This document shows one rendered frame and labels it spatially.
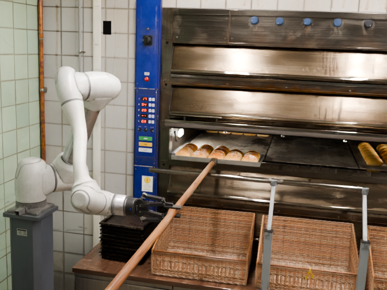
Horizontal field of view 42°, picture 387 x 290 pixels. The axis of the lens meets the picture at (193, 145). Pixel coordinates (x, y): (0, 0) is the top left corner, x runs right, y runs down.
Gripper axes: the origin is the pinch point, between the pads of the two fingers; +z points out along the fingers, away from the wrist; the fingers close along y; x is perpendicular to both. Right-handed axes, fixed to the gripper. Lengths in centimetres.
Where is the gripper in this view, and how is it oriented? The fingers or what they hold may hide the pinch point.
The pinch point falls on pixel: (173, 210)
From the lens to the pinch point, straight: 214.9
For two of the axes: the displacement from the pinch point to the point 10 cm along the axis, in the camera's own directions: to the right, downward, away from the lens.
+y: -0.5, 9.8, 2.0
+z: 9.8, 0.9, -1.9
